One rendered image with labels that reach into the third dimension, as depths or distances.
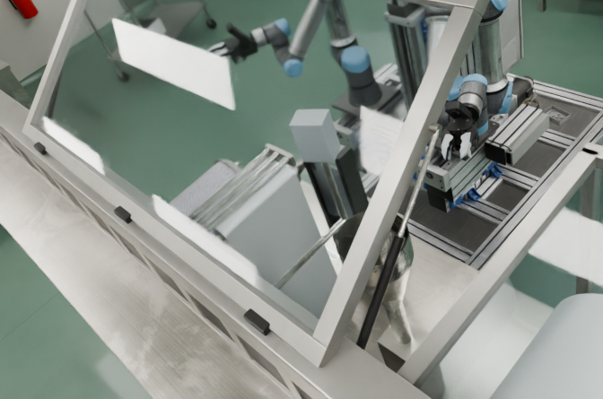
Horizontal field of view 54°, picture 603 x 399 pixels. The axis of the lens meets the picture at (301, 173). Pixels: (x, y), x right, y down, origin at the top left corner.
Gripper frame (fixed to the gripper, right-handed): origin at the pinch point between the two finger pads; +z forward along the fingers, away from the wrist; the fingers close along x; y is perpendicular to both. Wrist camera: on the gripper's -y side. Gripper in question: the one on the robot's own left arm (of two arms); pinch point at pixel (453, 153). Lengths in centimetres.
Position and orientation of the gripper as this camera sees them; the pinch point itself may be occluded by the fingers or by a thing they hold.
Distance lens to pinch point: 169.0
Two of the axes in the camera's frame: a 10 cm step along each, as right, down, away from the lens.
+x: -8.5, 0.4, 5.2
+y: 4.0, 7.0, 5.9
